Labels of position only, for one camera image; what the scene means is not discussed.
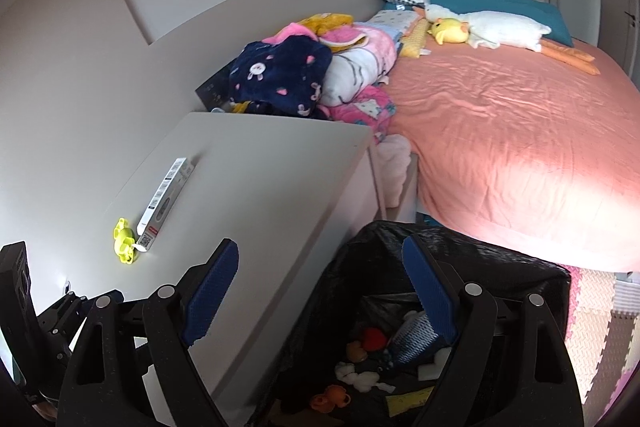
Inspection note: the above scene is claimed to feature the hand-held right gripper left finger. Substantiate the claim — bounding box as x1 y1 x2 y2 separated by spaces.
56 238 240 427

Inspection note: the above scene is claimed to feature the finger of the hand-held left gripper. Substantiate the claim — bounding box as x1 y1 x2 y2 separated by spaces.
37 289 125 358

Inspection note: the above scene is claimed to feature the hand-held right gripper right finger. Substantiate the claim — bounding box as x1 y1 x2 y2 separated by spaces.
402 234 586 427

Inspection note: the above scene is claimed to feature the black fish toy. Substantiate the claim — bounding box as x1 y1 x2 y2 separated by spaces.
387 309 451 368

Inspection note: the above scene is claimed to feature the black trash bag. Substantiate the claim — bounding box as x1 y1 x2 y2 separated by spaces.
247 219 573 427

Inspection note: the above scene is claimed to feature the yellow snack packet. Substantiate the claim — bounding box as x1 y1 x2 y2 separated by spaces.
385 386 436 418

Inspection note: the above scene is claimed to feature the red toy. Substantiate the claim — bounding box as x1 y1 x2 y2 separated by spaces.
360 327 388 353

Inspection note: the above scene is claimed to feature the yellow-green plastic toy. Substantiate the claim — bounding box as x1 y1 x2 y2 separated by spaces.
112 218 137 264

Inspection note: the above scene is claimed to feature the long white box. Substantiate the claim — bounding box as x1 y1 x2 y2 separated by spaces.
136 157 195 253

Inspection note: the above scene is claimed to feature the pale pink cloth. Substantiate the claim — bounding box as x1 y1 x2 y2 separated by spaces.
372 134 413 208

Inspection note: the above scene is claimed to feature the white bedside table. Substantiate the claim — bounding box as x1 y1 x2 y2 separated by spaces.
27 111 386 427

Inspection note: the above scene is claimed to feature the pink and beige foam mat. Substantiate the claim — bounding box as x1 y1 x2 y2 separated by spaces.
562 264 638 423

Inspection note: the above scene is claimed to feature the bed with pink sheet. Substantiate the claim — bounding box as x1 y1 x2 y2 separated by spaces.
372 38 640 273

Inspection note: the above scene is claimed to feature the pink patterned quilt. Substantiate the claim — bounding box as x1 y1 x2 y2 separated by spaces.
320 86 397 142

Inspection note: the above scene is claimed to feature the navy patterned fleece garment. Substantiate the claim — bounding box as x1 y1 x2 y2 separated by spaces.
229 36 333 118

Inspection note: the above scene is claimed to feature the white cartoon blanket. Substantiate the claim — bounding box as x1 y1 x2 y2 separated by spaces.
320 52 388 108

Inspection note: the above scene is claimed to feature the pink fleece blanket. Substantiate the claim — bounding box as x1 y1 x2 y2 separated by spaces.
262 22 398 82

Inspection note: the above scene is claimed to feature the long yellow pillow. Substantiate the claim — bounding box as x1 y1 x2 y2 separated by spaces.
400 19 431 58

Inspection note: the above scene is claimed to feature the yellow duck plush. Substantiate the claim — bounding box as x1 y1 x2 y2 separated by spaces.
427 18 471 46

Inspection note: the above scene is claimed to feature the white goose plush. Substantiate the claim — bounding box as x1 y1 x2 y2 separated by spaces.
412 3 601 76

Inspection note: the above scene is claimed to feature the light blue patterned pillow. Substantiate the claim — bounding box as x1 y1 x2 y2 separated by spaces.
367 9 423 42

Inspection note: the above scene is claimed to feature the pile of folded clothes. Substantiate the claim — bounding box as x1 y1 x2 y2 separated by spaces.
147 0 405 112

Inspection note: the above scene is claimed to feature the yellow garment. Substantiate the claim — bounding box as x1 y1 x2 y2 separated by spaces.
299 13 355 32

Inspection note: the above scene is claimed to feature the black wall socket panel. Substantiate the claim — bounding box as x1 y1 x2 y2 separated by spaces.
195 61 236 112

